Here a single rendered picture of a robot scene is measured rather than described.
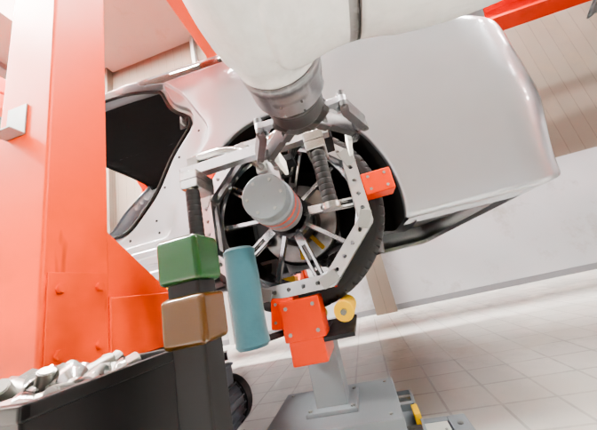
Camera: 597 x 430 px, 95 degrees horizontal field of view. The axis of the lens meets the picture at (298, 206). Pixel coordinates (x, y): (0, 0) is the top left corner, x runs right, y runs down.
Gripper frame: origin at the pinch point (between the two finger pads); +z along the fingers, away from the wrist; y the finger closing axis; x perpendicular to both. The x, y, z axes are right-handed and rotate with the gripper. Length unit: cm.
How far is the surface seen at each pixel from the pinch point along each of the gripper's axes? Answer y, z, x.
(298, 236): -14.9, 43.0, -6.4
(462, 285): 134, 401, -67
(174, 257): -12.2, -28.0, -18.7
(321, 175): -0.5, 10.3, 0.0
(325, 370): -17, 48, -49
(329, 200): -0.2, 10.4, -6.2
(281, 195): -12.4, 18.1, 0.9
